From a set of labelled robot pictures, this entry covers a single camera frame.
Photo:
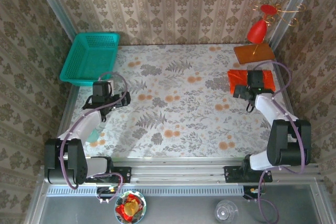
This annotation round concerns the orange t-shirt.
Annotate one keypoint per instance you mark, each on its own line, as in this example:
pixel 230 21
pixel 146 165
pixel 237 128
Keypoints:
pixel 236 77

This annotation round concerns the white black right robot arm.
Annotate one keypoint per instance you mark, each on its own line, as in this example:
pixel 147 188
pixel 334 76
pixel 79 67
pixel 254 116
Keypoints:
pixel 265 106

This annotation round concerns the pale teal translucent object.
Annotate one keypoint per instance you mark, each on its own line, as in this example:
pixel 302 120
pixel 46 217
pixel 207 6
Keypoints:
pixel 93 136

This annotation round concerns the teal plastic basket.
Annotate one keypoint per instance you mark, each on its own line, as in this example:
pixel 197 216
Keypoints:
pixel 86 51

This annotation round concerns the floral tablecloth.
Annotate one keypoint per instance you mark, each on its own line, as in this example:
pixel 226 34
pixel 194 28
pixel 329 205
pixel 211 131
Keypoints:
pixel 183 103

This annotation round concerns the small connector board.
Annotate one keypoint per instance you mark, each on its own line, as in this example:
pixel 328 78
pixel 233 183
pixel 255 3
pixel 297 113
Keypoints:
pixel 105 190
pixel 252 191

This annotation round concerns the patterned bowl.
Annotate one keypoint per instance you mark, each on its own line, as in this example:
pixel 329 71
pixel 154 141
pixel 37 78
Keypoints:
pixel 122 197

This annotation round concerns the yellow food piece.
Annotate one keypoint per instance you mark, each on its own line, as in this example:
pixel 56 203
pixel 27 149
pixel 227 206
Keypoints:
pixel 131 207

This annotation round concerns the red wrapper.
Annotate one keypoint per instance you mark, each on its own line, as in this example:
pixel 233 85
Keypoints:
pixel 121 211

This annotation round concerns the clear glass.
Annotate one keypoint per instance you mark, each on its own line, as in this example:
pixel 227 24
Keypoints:
pixel 226 211

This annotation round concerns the grey metal shelf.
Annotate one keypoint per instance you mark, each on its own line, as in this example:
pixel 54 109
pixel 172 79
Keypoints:
pixel 183 211

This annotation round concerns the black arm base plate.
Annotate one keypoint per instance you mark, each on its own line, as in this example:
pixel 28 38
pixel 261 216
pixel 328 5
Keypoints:
pixel 231 174
pixel 126 174

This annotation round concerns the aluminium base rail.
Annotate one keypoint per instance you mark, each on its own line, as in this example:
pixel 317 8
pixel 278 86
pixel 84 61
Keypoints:
pixel 178 174

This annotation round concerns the aluminium corner post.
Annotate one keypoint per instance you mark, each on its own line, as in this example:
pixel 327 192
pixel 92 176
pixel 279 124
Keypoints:
pixel 52 1
pixel 294 9

